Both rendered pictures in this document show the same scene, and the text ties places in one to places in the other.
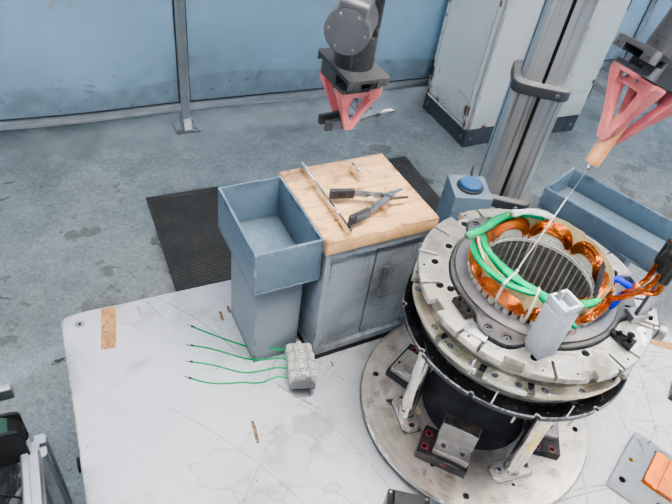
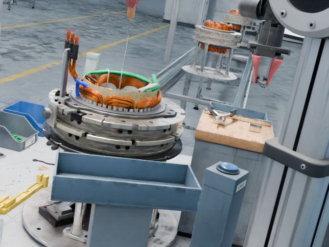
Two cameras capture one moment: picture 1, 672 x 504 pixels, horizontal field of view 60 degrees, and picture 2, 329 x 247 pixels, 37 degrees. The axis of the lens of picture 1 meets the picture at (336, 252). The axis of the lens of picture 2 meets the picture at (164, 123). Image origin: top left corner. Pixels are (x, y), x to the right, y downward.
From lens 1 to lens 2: 1.76 m
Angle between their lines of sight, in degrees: 105
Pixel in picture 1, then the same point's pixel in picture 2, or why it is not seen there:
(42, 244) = not seen: outside the picture
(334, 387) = not seen: hidden behind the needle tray
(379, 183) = (242, 133)
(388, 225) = (203, 120)
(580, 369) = (68, 87)
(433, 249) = (167, 102)
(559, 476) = (32, 207)
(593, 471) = (12, 228)
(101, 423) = not seen: hidden behind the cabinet
